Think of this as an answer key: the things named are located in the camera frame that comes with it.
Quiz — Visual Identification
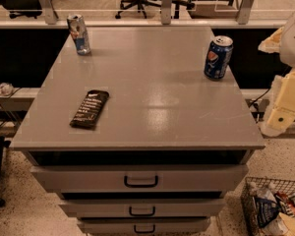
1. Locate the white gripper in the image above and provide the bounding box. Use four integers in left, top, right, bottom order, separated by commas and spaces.
258, 27, 295, 137

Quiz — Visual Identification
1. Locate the blue pepsi can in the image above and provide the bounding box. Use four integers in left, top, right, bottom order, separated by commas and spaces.
204, 35, 233, 80

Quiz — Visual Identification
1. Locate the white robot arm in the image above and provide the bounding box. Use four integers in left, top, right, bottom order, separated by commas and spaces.
258, 12, 295, 137

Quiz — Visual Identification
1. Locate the silver blue energy drink can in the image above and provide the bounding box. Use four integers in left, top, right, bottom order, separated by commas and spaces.
67, 15, 90, 55

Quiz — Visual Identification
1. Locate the grey drawer cabinet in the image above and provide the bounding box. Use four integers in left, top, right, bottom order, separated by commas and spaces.
10, 26, 266, 236

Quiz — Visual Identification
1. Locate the blue snack bag in basket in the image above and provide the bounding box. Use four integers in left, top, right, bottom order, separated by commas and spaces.
255, 198, 280, 228

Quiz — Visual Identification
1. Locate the yellow package in basket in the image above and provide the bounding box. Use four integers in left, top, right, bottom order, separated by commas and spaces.
279, 213, 295, 236

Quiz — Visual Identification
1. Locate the black office chair centre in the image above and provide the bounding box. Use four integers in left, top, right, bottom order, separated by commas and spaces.
115, 0, 195, 25

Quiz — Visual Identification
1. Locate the bottom grey drawer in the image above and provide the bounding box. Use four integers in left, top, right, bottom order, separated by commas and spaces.
78, 217, 210, 235

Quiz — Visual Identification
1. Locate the grey drawer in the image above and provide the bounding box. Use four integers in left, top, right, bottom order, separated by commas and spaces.
78, 217, 210, 235
60, 199, 225, 218
30, 164, 248, 193

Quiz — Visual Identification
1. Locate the middle grey drawer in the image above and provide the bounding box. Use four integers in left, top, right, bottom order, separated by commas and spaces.
60, 199, 225, 218

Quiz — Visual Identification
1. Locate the dark brown snack bar wrapper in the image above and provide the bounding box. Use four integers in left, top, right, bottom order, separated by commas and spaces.
70, 89, 109, 129

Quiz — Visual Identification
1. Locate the top grey drawer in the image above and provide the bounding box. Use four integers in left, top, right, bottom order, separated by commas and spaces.
30, 164, 248, 193

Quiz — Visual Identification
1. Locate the crumpled plastic on left shelf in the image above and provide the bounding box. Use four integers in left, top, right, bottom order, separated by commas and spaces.
0, 83, 14, 96

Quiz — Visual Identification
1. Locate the black cable right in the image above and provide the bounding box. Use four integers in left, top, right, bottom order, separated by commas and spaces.
248, 88, 272, 120

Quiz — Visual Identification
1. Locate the wire basket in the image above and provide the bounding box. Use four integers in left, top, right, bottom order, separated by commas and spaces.
241, 177, 295, 236

